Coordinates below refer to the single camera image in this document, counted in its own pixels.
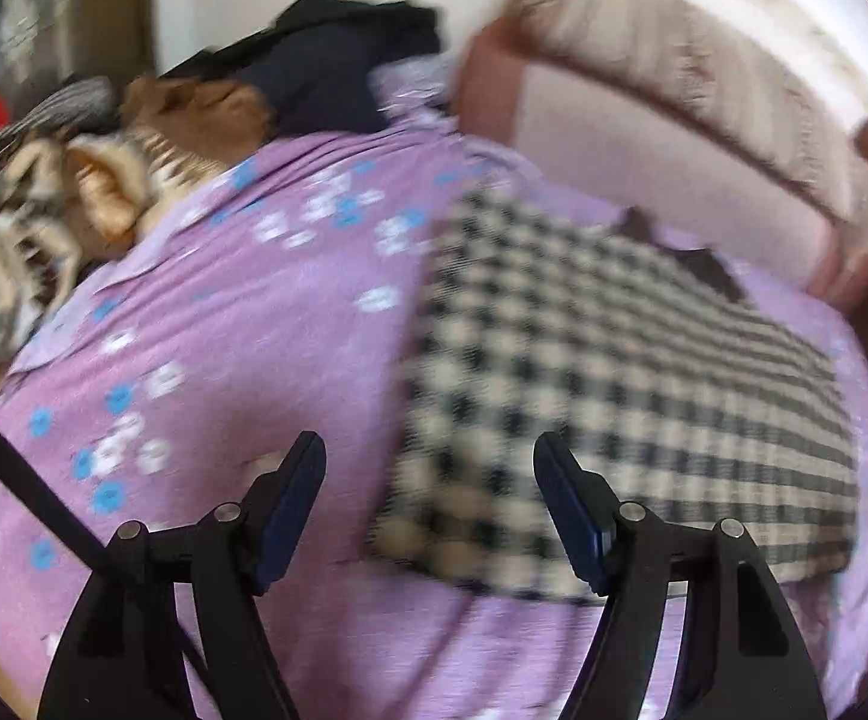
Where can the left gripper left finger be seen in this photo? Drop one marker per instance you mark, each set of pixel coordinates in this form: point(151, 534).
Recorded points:
point(171, 625)

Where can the black cream checkered garment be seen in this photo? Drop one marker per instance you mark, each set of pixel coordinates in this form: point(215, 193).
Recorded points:
point(696, 404)

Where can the pink sofa back cushion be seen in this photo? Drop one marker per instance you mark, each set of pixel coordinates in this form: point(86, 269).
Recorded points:
point(606, 142)

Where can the striped floral pillow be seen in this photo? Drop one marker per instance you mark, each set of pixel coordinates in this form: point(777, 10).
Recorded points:
point(684, 56)

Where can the dark navy garment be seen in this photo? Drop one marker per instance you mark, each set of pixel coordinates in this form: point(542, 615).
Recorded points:
point(312, 65)

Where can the brown tan patterned clothes pile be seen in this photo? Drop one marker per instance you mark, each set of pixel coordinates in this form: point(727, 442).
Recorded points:
point(87, 176)

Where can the purple floral bed sheet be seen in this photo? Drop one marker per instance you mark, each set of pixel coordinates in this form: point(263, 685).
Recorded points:
point(284, 298)

